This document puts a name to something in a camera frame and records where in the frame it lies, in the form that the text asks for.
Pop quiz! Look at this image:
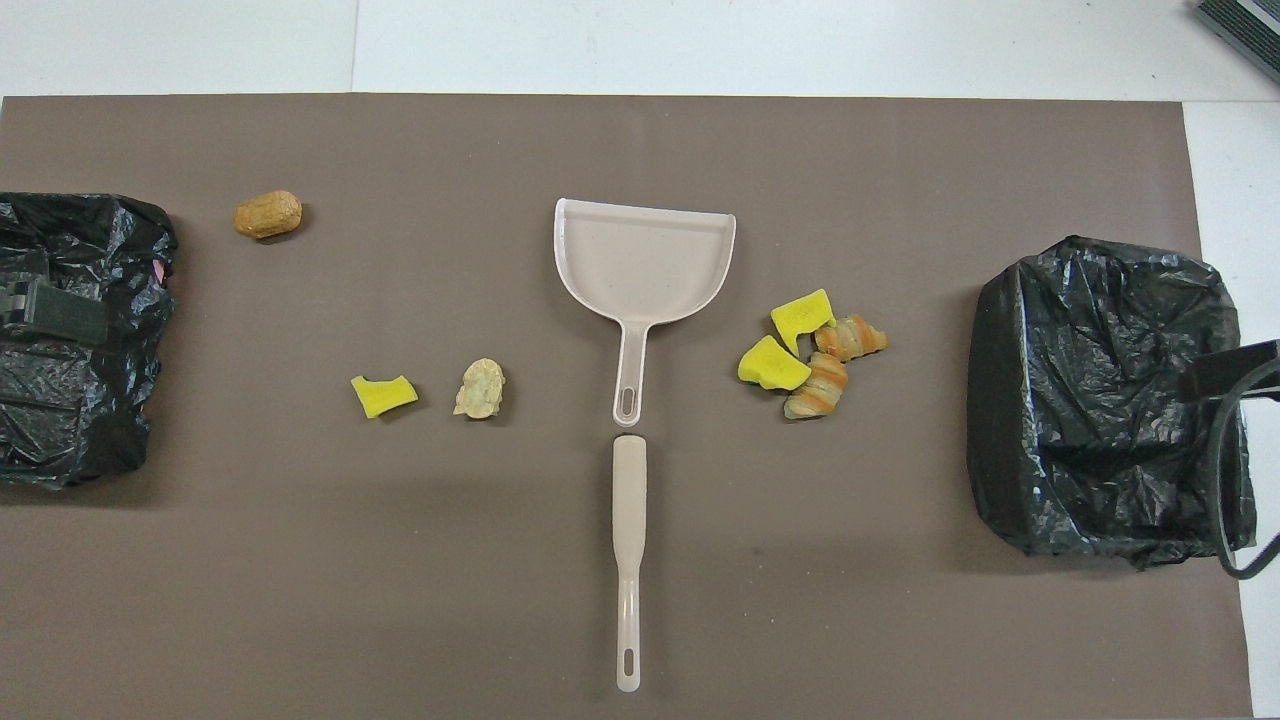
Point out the brown table mat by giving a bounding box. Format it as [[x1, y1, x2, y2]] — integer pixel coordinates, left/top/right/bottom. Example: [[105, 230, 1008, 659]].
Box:
[[0, 93, 1254, 720]]

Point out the pale beige croissant piece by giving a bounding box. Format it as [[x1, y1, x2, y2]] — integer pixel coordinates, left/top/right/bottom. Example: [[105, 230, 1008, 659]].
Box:
[[453, 357, 507, 421]]

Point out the beige plastic dustpan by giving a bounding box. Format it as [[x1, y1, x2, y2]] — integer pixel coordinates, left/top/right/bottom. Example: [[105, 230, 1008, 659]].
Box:
[[553, 197, 738, 429]]

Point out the dark grey ribbed device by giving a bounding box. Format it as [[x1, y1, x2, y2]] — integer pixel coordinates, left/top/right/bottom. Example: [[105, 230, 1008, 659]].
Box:
[[1192, 0, 1280, 86]]

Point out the black bag lined bin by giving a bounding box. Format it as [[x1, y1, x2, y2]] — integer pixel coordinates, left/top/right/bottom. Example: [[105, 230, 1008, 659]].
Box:
[[0, 192, 179, 491], [966, 235, 1258, 571]]

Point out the brown bread roll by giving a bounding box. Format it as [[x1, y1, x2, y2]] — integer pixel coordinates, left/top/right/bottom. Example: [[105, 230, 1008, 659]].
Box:
[[233, 190, 304, 241]]

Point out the beige hand brush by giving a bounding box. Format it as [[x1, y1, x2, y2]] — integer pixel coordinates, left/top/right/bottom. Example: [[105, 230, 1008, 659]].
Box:
[[611, 434, 648, 694]]

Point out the yellow sponge piece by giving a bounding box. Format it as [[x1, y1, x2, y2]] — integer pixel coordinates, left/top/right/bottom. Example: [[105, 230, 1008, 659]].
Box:
[[350, 374, 420, 420], [769, 288, 838, 358], [737, 334, 813, 392]]

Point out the orange striped croissant piece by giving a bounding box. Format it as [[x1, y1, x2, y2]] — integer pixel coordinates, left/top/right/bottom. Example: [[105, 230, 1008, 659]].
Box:
[[813, 313, 890, 364], [782, 351, 850, 421]]

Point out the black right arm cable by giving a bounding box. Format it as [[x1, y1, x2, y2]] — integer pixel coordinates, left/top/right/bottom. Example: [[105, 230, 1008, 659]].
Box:
[[1205, 355, 1280, 582]]

